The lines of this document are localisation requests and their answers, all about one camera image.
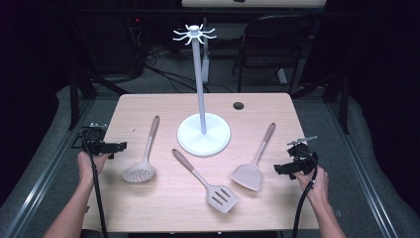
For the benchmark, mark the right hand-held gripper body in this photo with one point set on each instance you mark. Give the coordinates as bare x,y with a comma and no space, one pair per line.
302,158

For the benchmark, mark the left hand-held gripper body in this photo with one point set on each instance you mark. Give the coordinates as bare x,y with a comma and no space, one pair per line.
94,139

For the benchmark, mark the grey solid spatula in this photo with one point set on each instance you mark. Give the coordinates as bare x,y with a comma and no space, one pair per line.
247,175

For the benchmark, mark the grey slotted spatula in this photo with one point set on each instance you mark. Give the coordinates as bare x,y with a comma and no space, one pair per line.
219,196

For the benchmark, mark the white utensil hook rack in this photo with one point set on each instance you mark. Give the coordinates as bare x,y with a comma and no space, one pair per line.
203,135

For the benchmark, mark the person's right hand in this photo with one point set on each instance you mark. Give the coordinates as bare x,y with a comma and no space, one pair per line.
315,188

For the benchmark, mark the person's left hand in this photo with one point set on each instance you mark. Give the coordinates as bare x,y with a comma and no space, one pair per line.
87,165

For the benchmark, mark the grey skimmer spoon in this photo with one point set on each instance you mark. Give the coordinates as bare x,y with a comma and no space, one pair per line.
140,170

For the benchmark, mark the black metal stand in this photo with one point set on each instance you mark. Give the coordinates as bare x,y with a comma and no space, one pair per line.
75,99
343,105

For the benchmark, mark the white table leg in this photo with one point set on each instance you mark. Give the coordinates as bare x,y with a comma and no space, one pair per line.
206,66

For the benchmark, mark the black folding chair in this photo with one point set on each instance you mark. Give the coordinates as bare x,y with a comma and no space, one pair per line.
274,36

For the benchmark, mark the grey metal bracket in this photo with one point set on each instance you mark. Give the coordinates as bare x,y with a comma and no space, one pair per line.
338,213

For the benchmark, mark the aluminium floor rail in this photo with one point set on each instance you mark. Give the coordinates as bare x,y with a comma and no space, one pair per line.
43,178
363,175

